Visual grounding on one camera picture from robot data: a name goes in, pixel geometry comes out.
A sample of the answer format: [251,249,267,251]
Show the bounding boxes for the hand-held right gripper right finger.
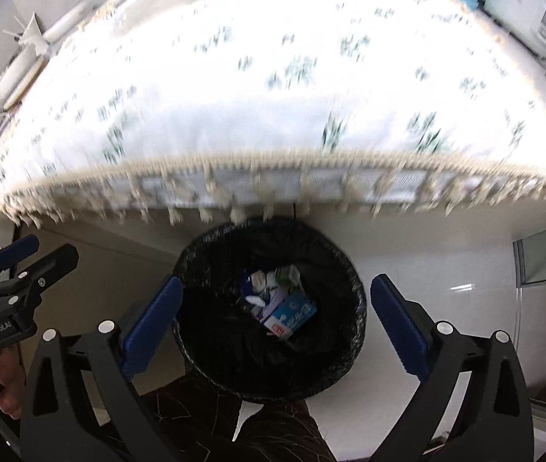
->
[370,273,534,462]

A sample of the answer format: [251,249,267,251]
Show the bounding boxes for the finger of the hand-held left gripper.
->
[0,234,40,290]
[10,243,80,308]

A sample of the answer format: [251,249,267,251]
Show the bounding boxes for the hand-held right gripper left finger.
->
[18,276,184,462]

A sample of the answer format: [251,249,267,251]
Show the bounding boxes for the black trash bin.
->
[173,216,367,404]

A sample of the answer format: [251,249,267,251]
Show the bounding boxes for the white blue cardboard box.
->
[258,289,318,342]

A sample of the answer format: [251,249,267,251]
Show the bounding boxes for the white green carton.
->
[273,264,301,290]

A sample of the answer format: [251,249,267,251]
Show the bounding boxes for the purple packet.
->
[252,290,287,322]

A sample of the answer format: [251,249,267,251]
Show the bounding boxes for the person's dark patterned pants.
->
[143,375,351,462]

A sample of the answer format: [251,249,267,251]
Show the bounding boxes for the white cup with sticks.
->
[5,12,52,56]

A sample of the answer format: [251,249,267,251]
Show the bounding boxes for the white floral tasselled tablecloth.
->
[0,0,546,232]

